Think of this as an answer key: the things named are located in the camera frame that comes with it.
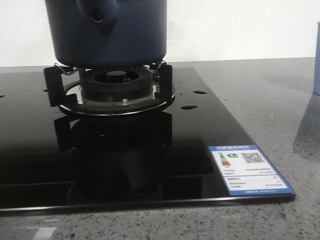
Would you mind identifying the right black pot support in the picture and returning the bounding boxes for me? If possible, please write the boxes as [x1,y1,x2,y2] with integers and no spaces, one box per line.
[43,62,175,117]

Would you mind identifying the blue cooking pot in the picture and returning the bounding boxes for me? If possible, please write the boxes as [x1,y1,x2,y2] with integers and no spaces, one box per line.
[45,0,168,69]

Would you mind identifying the right black gas burner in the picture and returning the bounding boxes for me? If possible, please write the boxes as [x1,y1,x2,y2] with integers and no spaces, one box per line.
[80,67,153,102]

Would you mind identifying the blue energy label sticker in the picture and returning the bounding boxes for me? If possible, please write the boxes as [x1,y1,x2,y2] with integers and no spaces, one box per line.
[209,144,294,196]

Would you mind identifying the black glass gas stove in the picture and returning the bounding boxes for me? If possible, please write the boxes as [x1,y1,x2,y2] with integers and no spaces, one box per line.
[0,67,296,215]

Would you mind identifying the light blue container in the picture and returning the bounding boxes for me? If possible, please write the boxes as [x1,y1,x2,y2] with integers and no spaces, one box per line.
[313,22,320,95]

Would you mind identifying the metal wire pot ring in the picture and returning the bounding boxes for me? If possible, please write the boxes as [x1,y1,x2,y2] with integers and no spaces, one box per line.
[53,59,167,76]

